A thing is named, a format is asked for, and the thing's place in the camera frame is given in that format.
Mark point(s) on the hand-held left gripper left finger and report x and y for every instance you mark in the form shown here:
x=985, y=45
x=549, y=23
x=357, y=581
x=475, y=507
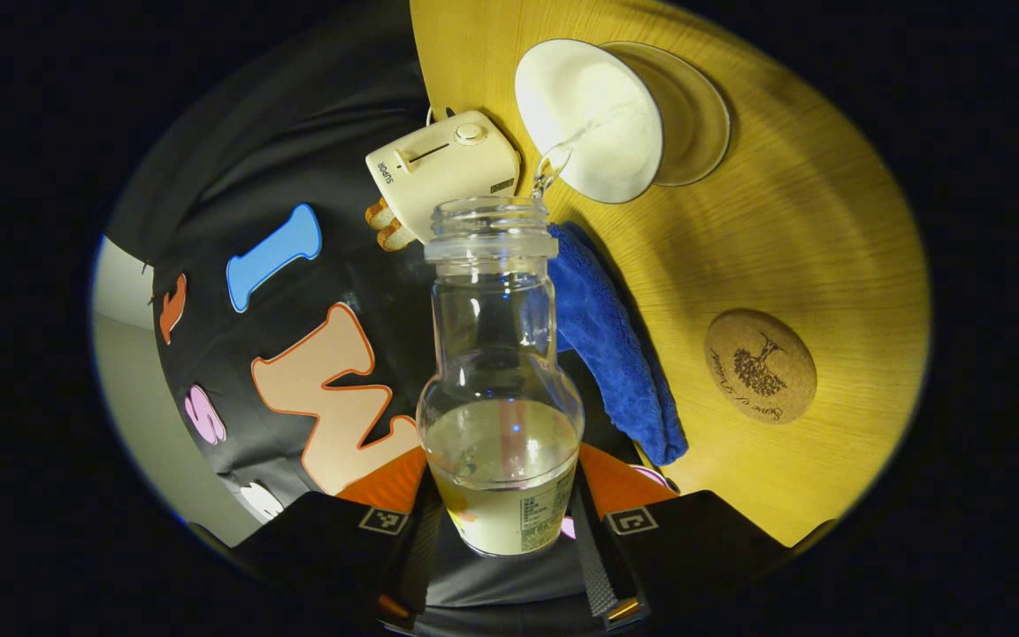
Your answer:
x=419, y=557

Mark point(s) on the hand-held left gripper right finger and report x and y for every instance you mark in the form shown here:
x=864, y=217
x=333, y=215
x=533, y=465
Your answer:
x=593, y=566

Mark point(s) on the clear glass water bottle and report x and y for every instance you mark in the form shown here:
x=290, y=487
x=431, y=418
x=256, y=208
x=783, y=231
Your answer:
x=501, y=442

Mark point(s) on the round cork coaster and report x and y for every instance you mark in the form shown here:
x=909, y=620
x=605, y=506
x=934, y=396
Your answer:
x=760, y=365

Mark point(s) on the cream ceramic teacup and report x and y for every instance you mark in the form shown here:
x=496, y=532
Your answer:
x=593, y=106

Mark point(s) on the blue towel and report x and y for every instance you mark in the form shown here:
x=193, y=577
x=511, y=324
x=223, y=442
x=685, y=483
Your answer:
x=616, y=354

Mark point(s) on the white toaster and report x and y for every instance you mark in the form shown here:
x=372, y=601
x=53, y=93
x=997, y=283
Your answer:
x=448, y=172

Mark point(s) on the black backdrop cloth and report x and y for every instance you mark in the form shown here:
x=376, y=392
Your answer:
x=297, y=150

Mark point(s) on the cream saucer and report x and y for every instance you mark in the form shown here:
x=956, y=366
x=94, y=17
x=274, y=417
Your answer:
x=695, y=115

